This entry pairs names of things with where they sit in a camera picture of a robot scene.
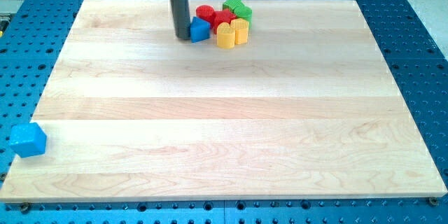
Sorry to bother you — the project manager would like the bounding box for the wooden board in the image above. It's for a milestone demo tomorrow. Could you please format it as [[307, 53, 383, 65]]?
[[1, 0, 447, 202]]

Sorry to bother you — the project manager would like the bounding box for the red cylinder block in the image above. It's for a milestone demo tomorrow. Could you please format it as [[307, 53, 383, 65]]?
[[195, 5, 216, 25]]

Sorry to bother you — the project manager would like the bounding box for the blue triangular prism block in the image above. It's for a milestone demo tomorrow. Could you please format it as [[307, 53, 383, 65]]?
[[190, 17, 210, 43]]

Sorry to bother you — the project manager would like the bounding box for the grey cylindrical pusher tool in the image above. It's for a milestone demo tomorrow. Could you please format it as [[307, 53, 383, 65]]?
[[170, 0, 190, 40]]

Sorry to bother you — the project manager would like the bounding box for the green cylinder block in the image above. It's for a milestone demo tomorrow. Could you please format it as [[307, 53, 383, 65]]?
[[233, 6, 253, 27]]

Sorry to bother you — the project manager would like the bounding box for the green star block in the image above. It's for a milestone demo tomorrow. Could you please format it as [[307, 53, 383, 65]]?
[[222, 0, 244, 12]]

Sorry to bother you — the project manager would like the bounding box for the blue perforated metal table plate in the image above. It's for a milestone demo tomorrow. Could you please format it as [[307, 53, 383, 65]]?
[[1, 0, 447, 223]]

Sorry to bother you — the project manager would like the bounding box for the blue cube block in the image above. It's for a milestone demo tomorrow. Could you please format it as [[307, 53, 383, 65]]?
[[8, 122, 47, 158]]

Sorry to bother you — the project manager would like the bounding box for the yellow heart block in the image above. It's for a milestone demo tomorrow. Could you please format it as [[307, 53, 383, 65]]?
[[216, 22, 235, 49]]

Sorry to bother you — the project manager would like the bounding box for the red star block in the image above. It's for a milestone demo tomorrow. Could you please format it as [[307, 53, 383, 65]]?
[[212, 9, 237, 34]]

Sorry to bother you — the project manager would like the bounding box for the yellow rounded block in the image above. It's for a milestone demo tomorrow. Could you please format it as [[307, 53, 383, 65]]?
[[230, 18, 249, 45]]

